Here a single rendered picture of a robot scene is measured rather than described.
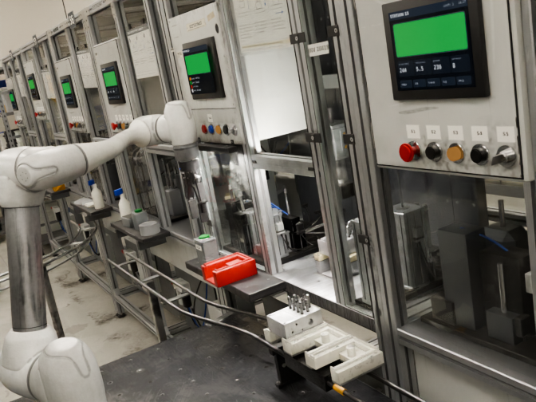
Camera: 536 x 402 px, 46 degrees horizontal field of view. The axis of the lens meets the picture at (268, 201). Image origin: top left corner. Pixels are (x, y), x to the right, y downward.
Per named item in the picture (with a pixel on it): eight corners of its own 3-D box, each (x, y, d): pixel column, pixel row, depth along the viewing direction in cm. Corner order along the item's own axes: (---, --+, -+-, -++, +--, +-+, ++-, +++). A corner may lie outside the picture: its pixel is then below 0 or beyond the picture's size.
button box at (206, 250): (199, 267, 238) (192, 238, 235) (217, 261, 242) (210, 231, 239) (207, 271, 231) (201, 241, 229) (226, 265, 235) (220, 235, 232)
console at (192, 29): (186, 142, 242) (161, 20, 232) (250, 127, 255) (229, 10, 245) (235, 146, 206) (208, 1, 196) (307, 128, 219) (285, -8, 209)
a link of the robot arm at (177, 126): (205, 139, 227) (179, 141, 234) (196, 96, 223) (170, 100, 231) (185, 146, 218) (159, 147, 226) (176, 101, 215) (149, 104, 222)
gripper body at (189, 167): (202, 157, 225) (206, 182, 227) (192, 155, 232) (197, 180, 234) (183, 162, 221) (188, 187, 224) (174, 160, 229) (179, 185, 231)
